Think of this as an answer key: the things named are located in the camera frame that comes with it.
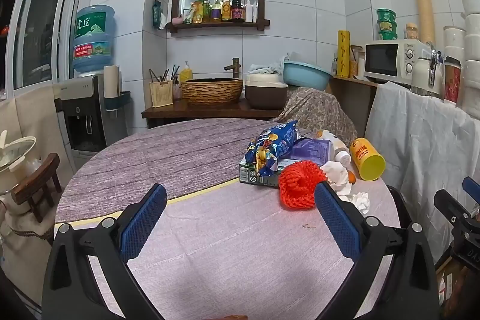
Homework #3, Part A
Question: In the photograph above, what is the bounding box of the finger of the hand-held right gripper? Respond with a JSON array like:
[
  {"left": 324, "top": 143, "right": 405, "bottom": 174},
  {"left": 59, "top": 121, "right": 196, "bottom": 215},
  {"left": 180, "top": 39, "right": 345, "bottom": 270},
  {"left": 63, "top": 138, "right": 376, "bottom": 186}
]
[
  {"left": 462, "top": 176, "right": 480, "bottom": 198},
  {"left": 434, "top": 189, "right": 471, "bottom": 228}
]

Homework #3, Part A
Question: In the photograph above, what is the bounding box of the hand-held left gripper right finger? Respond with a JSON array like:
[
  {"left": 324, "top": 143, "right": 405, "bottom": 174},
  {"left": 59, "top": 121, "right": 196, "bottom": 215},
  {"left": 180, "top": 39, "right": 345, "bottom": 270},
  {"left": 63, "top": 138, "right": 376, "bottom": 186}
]
[{"left": 314, "top": 181, "right": 440, "bottom": 320}]

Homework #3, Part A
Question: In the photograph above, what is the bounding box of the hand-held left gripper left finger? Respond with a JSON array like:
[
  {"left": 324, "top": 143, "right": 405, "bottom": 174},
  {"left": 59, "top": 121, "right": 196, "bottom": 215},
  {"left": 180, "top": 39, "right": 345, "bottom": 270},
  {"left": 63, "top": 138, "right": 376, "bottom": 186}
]
[{"left": 42, "top": 183, "right": 167, "bottom": 320}]

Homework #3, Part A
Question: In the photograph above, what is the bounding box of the small white tissue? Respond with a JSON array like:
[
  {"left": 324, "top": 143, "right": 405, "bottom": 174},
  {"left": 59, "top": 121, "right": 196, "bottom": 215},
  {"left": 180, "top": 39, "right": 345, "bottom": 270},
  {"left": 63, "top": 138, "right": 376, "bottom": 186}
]
[{"left": 349, "top": 192, "right": 370, "bottom": 214}]

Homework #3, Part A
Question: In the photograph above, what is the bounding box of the large white tissue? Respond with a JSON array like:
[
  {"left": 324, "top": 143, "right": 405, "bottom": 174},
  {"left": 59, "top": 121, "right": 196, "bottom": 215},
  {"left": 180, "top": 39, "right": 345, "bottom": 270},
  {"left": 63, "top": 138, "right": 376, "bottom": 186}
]
[{"left": 320, "top": 161, "right": 353, "bottom": 196}]

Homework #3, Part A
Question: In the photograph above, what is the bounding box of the red foam mesh net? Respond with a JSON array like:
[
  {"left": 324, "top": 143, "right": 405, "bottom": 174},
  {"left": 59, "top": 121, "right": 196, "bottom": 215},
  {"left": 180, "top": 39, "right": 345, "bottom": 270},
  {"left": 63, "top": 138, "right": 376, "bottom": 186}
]
[{"left": 278, "top": 160, "right": 328, "bottom": 210}]

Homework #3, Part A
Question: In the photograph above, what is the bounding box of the yellow canister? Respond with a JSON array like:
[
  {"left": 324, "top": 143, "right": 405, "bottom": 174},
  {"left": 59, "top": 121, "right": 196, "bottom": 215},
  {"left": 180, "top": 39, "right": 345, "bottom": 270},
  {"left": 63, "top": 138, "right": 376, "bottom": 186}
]
[{"left": 350, "top": 137, "right": 386, "bottom": 181}]

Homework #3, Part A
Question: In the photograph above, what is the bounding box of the white plastic bottle orange label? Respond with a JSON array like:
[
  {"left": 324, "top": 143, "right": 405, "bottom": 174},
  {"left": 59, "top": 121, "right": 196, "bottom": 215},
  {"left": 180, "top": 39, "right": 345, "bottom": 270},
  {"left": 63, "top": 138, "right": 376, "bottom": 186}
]
[{"left": 315, "top": 130, "right": 352, "bottom": 167}]

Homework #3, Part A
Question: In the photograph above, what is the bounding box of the blue snack bag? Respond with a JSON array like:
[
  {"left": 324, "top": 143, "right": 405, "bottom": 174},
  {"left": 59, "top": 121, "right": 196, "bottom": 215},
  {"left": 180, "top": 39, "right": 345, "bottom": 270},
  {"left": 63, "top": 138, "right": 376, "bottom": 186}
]
[{"left": 244, "top": 120, "right": 299, "bottom": 177}]

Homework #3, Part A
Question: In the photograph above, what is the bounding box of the green carton box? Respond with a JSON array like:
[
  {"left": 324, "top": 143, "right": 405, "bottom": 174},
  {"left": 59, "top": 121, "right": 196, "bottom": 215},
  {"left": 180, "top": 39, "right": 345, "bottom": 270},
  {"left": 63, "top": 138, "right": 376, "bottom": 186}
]
[{"left": 239, "top": 155, "right": 291, "bottom": 189}]

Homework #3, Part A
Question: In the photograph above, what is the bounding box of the black chair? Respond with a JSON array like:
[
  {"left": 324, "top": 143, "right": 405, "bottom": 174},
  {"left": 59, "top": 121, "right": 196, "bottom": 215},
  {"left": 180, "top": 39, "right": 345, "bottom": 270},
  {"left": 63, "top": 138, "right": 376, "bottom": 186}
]
[{"left": 388, "top": 185, "right": 413, "bottom": 227}]

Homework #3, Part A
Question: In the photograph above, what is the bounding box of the purple round tablecloth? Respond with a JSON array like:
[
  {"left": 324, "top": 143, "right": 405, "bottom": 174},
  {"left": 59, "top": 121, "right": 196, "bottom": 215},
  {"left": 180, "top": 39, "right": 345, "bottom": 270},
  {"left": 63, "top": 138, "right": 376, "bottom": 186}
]
[{"left": 54, "top": 118, "right": 402, "bottom": 320}]

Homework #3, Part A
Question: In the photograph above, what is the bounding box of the white cloth cover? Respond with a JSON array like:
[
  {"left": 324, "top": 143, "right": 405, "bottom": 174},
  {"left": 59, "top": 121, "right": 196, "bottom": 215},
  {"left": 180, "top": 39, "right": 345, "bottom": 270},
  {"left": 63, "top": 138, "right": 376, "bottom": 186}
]
[{"left": 364, "top": 82, "right": 480, "bottom": 264}]

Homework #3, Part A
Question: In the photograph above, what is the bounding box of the red paper cup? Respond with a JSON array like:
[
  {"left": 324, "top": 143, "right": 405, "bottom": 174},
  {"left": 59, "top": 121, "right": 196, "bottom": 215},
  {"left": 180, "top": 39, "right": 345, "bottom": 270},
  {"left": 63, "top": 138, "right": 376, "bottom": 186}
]
[{"left": 443, "top": 57, "right": 462, "bottom": 104}]

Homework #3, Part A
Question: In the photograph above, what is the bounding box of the patterned cloth cover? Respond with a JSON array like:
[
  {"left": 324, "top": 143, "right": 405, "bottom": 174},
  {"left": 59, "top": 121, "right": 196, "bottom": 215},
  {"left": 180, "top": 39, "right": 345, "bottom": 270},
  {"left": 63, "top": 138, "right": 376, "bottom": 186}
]
[{"left": 275, "top": 87, "right": 359, "bottom": 146}]

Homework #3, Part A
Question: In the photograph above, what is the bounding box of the small wooden stool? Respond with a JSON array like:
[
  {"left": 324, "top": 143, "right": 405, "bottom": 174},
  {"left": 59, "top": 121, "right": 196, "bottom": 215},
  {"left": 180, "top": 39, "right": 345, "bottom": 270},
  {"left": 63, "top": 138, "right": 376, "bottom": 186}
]
[{"left": 10, "top": 153, "right": 62, "bottom": 223}]

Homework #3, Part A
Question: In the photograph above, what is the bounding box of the wooden side cabinet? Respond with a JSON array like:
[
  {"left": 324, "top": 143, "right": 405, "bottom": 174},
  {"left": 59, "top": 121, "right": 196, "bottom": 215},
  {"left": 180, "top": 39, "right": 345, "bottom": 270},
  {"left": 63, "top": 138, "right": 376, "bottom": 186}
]
[{"left": 330, "top": 76, "right": 379, "bottom": 139}]

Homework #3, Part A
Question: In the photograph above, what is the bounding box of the white kettle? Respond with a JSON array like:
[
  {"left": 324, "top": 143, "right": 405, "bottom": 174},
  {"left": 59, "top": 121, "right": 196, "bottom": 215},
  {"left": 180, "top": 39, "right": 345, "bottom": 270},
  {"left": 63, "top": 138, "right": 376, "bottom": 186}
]
[{"left": 410, "top": 49, "right": 445, "bottom": 97}]

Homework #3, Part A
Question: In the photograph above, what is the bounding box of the teal cup holder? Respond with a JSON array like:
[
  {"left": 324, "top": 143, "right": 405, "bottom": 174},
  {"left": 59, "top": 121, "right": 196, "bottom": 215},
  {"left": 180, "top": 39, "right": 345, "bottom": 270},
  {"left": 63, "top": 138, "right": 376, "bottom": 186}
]
[{"left": 104, "top": 91, "right": 132, "bottom": 111}]

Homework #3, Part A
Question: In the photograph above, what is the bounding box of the dark wooden counter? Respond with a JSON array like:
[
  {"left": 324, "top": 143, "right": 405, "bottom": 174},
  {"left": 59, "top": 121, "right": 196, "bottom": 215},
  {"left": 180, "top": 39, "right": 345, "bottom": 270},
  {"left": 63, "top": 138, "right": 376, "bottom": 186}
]
[{"left": 142, "top": 99, "right": 289, "bottom": 129}]

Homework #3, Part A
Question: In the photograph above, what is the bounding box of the beige chopstick holder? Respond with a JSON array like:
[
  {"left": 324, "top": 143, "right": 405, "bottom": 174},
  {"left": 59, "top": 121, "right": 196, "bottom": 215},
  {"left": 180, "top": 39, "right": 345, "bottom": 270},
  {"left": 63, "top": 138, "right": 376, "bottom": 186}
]
[{"left": 150, "top": 80, "right": 175, "bottom": 108}]

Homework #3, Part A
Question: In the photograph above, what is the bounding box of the stack of white bowls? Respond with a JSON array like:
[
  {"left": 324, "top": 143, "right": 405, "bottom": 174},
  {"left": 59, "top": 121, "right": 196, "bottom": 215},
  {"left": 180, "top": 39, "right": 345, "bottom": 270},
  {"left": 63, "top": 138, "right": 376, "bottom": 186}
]
[{"left": 443, "top": 0, "right": 480, "bottom": 116}]

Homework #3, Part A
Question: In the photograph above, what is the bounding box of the woven pattern basin sink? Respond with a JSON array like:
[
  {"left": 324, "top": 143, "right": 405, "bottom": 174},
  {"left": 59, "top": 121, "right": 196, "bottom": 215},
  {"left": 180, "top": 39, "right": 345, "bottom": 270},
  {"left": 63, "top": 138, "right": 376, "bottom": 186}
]
[{"left": 181, "top": 78, "right": 244, "bottom": 107}]

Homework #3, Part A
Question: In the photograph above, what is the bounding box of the white cooker with lid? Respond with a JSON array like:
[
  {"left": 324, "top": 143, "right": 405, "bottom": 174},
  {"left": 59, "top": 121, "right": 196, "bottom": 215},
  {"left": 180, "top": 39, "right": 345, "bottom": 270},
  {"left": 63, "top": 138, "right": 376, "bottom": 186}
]
[{"left": 0, "top": 130, "right": 38, "bottom": 216}]

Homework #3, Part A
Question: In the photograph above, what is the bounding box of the white paper cup stack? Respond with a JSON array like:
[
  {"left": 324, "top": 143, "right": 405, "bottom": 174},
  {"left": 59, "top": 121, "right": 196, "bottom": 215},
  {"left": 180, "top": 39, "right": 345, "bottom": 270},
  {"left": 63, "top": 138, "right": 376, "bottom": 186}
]
[{"left": 103, "top": 65, "right": 121, "bottom": 98}]

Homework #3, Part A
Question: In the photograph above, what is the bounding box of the brown white rice cooker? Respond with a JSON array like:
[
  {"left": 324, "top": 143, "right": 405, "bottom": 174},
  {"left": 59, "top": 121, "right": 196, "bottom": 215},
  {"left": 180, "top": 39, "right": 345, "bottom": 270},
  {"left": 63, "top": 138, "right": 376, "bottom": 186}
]
[{"left": 244, "top": 73, "right": 289, "bottom": 110}]

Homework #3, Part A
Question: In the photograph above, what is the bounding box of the water dispenser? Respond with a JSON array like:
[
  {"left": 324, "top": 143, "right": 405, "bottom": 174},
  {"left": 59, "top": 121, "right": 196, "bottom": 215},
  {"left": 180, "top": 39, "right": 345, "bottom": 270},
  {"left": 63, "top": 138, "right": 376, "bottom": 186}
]
[{"left": 52, "top": 74, "right": 132, "bottom": 157}]

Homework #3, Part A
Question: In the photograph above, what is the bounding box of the blue plastic basin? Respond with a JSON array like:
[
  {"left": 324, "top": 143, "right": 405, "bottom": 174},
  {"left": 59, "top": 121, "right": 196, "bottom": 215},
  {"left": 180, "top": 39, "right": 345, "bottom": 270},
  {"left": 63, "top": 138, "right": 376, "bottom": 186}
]
[{"left": 282, "top": 61, "right": 334, "bottom": 91}]

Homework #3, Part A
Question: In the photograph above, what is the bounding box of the bundle of chopsticks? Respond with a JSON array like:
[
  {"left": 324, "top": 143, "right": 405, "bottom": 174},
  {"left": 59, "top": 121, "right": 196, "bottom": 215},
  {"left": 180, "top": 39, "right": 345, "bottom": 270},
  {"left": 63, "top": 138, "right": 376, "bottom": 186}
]
[{"left": 149, "top": 66, "right": 180, "bottom": 82}]

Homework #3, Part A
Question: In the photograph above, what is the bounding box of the yellow soap bottle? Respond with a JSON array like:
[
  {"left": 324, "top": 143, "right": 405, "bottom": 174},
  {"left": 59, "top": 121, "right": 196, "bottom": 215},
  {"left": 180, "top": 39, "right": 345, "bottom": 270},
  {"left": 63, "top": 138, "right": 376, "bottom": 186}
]
[{"left": 179, "top": 61, "right": 194, "bottom": 84}]

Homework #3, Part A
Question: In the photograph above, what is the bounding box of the white microwave oven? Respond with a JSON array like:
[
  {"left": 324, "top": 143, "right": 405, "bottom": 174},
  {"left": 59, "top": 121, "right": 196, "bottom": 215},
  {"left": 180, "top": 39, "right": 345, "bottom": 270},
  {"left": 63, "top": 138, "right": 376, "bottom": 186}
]
[{"left": 363, "top": 40, "right": 432, "bottom": 84}]

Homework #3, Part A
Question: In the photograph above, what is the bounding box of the glass jar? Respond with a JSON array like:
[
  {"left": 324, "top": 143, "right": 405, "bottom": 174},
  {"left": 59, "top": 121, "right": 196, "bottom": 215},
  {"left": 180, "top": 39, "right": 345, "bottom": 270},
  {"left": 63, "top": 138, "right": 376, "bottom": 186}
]
[{"left": 349, "top": 46, "right": 366, "bottom": 78}]

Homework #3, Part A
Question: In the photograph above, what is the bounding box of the yellow wrapped roll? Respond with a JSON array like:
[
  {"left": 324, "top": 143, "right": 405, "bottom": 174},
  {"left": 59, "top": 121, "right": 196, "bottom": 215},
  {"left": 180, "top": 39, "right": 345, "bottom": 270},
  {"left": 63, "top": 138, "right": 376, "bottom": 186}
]
[{"left": 337, "top": 30, "right": 351, "bottom": 78}]

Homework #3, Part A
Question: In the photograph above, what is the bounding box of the light blue towel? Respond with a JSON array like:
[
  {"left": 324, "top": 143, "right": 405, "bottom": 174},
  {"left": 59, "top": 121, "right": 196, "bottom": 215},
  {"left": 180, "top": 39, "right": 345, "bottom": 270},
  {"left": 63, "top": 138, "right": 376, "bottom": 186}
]
[{"left": 248, "top": 54, "right": 289, "bottom": 75}]

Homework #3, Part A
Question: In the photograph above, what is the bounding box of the bamboo style faucet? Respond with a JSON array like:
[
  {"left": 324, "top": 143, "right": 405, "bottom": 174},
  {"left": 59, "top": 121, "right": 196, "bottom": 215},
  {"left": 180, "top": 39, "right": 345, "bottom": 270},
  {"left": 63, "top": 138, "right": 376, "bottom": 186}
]
[{"left": 224, "top": 58, "right": 241, "bottom": 80}]

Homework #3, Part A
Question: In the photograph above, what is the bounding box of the tall paper cup stack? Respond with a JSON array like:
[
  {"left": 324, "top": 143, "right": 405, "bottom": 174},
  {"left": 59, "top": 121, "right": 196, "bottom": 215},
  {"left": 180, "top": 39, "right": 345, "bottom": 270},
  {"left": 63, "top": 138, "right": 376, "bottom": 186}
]
[{"left": 410, "top": 0, "right": 436, "bottom": 43}]

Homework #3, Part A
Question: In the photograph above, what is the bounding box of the blue water jug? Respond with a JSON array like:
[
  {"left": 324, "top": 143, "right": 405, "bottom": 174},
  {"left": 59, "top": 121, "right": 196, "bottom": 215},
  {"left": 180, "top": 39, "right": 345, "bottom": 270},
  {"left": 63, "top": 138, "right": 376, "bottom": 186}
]
[{"left": 72, "top": 5, "right": 116, "bottom": 73}]

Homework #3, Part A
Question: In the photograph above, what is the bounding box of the yellow green packet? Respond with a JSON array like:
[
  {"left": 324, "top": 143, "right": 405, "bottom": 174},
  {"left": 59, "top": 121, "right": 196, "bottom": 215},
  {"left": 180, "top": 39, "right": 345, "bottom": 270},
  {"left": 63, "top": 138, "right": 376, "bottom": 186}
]
[{"left": 184, "top": 1, "right": 203, "bottom": 24}]

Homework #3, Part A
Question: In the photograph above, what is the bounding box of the dark sauce bottle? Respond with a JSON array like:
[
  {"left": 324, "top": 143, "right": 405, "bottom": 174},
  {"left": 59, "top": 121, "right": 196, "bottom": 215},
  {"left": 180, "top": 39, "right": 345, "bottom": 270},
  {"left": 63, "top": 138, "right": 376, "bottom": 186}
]
[{"left": 230, "top": 0, "right": 246, "bottom": 22}]

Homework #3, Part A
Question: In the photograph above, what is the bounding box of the green wall tissue pack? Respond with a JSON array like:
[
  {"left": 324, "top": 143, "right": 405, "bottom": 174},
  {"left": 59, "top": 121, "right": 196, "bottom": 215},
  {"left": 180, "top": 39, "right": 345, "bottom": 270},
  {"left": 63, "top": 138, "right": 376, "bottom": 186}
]
[{"left": 152, "top": 0, "right": 167, "bottom": 30}]

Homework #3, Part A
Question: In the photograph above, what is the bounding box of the window frame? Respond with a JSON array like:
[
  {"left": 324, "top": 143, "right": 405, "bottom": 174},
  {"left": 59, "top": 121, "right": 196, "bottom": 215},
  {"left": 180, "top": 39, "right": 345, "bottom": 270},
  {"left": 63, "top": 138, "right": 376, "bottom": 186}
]
[{"left": 7, "top": 0, "right": 81, "bottom": 92}]

